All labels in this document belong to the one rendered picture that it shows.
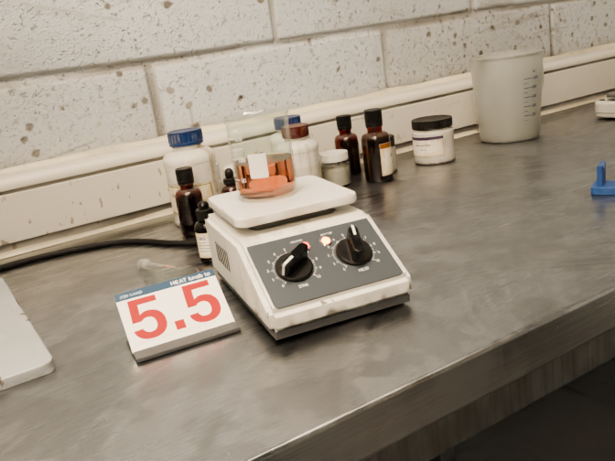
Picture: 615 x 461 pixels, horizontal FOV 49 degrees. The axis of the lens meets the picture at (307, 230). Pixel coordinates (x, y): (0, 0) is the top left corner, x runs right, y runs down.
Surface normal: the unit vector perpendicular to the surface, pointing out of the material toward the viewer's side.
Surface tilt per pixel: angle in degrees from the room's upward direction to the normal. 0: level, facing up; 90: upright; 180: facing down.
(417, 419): 90
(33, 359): 0
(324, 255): 30
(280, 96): 90
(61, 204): 90
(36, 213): 90
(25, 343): 0
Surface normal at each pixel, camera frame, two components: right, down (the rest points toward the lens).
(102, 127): 0.52, 0.18
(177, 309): 0.17, -0.60
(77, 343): -0.14, -0.95
